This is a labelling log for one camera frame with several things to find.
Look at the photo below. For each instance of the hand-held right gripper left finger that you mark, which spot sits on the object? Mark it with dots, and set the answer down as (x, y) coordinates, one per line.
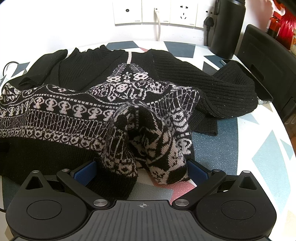
(84, 172)

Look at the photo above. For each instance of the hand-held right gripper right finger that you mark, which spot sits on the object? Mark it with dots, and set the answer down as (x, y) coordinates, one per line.
(198, 170)

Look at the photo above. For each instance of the black white patterned sweater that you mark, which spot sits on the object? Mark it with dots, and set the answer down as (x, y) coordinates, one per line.
(69, 109)

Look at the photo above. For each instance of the geometric patterned table mat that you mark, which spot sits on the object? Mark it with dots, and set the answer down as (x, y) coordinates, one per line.
(231, 143)

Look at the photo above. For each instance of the black smartphone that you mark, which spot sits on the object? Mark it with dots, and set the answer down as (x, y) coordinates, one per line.
(261, 90)

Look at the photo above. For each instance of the black case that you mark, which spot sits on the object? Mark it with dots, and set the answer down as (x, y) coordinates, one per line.
(266, 58)

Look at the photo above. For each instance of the black bottle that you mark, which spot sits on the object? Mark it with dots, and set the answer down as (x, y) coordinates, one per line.
(226, 30)

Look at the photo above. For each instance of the black power plug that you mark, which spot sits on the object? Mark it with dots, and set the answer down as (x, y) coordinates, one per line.
(209, 23)

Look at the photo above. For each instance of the dark red bottle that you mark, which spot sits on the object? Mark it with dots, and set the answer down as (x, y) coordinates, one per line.
(274, 25)

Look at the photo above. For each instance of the red shiny container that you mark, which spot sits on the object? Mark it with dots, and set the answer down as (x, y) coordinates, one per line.
(286, 32)

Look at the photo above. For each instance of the white power wall outlet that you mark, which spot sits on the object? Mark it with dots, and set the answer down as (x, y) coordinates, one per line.
(203, 9)
(183, 11)

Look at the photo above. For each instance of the white wall socket panel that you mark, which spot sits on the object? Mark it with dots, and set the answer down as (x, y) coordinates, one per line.
(127, 14)

